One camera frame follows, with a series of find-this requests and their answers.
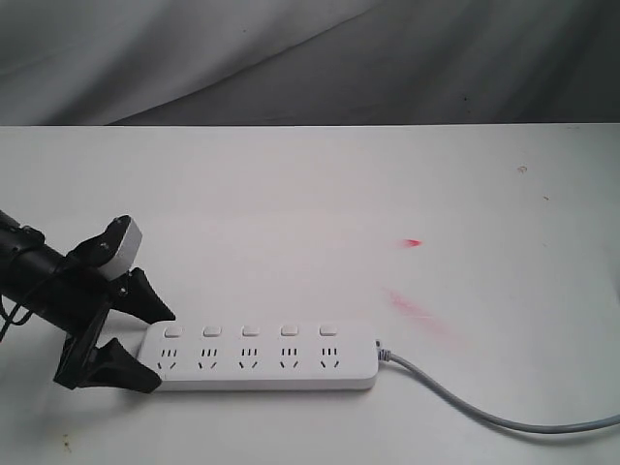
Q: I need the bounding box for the white power strip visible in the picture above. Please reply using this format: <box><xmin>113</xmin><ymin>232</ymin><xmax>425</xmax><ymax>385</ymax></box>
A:
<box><xmin>138</xmin><ymin>319</ymin><xmax>381</xmax><ymax>391</ymax></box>

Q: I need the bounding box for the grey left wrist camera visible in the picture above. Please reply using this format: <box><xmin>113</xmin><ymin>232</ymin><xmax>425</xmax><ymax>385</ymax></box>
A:
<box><xmin>70</xmin><ymin>215</ymin><xmax>142</xmax><ymax>281</ymax></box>

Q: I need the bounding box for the grey power cable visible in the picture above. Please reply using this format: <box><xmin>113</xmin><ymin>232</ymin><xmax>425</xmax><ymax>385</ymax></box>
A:
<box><xmin>374</xmin><ymin>339</ymin><xmax>620</xmax><ymax>435</ymax></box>

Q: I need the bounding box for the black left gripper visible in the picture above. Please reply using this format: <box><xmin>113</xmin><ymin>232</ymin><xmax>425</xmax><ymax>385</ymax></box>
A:
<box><xmin>41</xmin><ymin>254</ymin><xmax>176</xmax><ymax>393</ymax></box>

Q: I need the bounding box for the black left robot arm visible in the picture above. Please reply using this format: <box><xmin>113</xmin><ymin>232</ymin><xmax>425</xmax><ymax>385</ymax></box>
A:
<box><xmin>1</xmin><ymin>214</ymin><xmax>175</xmax><ymax>393</ymax></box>

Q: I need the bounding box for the grey backdrop cloth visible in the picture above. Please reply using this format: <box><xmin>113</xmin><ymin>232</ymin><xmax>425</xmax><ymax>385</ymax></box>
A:
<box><xmin>1</xmin><ymin>1</ymin><xmax>619</xmax><ymax>126</ymax></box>

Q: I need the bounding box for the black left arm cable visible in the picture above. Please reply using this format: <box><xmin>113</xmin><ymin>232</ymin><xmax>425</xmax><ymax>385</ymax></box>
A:
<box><xmin>0</xmin><ymin>261</ymin><xmax>74</xmax><ymax>345</ymax></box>

